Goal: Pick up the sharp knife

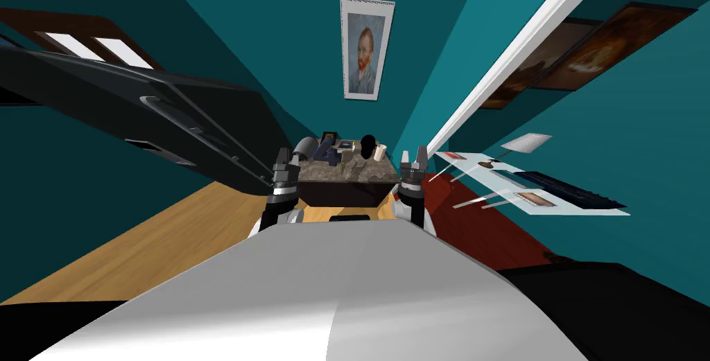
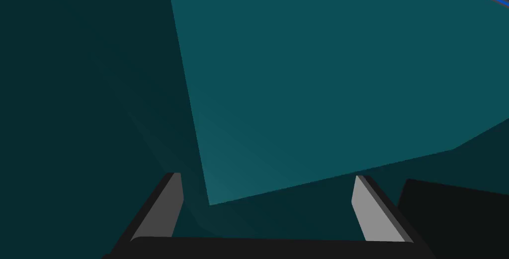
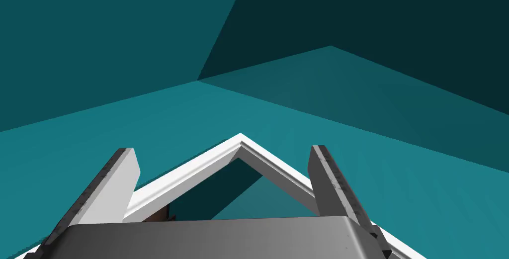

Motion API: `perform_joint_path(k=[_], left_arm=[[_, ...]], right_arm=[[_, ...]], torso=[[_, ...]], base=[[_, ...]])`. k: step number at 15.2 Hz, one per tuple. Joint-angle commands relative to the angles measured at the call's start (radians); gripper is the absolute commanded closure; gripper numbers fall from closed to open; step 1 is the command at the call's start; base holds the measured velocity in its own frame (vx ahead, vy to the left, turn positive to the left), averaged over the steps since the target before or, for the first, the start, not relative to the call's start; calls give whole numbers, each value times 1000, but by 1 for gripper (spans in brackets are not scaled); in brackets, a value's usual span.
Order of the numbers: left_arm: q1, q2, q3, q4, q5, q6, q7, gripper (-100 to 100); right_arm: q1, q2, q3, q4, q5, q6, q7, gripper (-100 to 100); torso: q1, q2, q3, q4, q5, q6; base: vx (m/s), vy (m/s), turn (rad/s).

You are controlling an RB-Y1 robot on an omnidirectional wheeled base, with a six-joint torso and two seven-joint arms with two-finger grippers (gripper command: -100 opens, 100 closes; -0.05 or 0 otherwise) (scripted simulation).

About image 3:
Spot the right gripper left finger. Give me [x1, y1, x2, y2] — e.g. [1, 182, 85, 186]
[23, 147, 141, 259]

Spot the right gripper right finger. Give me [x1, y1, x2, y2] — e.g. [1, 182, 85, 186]
[308, 145, 394, 259]

